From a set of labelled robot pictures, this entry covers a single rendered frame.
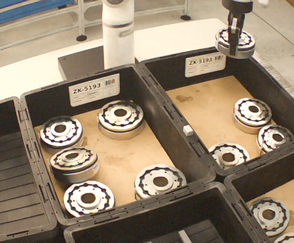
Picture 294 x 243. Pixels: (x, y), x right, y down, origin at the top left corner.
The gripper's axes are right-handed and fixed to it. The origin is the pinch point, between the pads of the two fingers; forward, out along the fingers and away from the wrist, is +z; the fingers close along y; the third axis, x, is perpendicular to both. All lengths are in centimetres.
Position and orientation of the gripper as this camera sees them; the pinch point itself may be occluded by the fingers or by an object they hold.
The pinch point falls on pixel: (234, 45)
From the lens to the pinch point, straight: 100.4
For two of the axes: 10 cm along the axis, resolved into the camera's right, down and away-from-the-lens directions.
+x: 9.5, 2.1, -2.3
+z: 0.0, 7.5, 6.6
